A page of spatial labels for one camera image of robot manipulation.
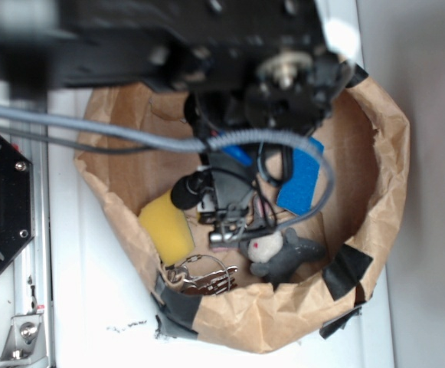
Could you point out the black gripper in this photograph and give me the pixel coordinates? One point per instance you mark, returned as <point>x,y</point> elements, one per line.
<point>265,64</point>

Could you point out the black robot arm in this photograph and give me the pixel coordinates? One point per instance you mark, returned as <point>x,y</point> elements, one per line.
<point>51,44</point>

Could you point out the blue sponge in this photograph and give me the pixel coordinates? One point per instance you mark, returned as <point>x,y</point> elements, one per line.
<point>296,195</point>

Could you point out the brown paper bag bin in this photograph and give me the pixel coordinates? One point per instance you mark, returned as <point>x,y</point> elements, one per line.
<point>367,142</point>

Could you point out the yellow sponge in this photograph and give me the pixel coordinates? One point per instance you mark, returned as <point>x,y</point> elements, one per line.
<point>168,228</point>

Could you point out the grey plush mouse toy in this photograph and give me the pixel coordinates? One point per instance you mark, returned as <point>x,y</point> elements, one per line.
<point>275,258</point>

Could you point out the silver keys on ring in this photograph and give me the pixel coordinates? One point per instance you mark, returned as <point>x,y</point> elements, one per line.
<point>213,283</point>

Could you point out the black octagonal mount plate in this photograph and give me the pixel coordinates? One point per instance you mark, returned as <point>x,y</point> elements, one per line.
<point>0,207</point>

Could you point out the aluminium extrusion rail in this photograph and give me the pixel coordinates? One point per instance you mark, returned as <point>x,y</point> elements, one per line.
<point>32,267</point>

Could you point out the metal corner bracket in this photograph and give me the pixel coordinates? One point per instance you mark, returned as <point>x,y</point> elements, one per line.
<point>25,343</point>

